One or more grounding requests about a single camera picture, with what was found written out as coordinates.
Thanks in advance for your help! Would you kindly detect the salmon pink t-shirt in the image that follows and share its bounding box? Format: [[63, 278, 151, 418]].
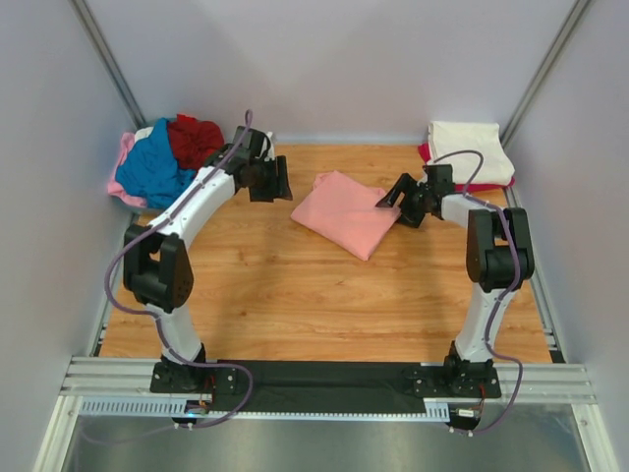
[[291, 171, 400, 261]]

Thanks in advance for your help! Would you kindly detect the white t-shirt in basket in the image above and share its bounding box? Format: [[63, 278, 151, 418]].
[[135, 127, 153, 142]]

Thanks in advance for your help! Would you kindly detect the corner aluminium post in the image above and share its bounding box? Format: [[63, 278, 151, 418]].
[[69, 0, 146, 128], [500, 0, 596, 148]]

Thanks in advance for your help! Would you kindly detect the white slotted cable duct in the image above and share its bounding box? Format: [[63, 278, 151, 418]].
[[80, 396, 450, 423]]

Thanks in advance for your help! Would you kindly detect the blue t-shirt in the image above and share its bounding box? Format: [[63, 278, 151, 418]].
[[114, 118, 197, 209]]

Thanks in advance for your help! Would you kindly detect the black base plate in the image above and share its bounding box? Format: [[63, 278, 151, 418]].
[[149, 359, 501, 414]]

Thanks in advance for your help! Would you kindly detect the folded magenta t-shirt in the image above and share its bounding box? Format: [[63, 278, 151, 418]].
[[417, 142, 515, 193]]

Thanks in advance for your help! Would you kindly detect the folded white t-shirt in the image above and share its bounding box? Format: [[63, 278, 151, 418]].
[[428, 121, 515, 187]]

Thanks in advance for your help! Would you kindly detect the light pink t-shirt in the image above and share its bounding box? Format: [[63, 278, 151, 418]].
[[106, 131, 148, 208]]

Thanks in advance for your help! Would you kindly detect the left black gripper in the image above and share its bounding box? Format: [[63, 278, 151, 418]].
[[248, 156, 294, 205]]

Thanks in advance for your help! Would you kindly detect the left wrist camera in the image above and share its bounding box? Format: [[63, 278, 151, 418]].
[[260, 132, 275, 160]]

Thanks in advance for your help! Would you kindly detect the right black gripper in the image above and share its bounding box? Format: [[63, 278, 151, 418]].
[[375, 175, 432, 230]]

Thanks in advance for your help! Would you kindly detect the right corner aluminium post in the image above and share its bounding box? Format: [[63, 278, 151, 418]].
[[500, 0, 596, 148]]

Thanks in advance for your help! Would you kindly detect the aluminium frame rail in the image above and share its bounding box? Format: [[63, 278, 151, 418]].
[[60, 357, 597, 404]]

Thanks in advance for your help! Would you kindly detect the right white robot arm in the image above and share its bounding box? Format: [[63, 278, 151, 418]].
[[377, 164, 535, 398]]

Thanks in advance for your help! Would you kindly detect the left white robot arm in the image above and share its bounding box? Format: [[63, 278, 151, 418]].
[[123, 126, 292, 394]]

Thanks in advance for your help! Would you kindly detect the dark red t-shirt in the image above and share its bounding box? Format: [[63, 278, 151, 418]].
[[166, 114, 225, 171]]

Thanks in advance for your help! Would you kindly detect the left corner aluminium post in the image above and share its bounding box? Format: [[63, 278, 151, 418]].
[[69, 0, 146, 128]]

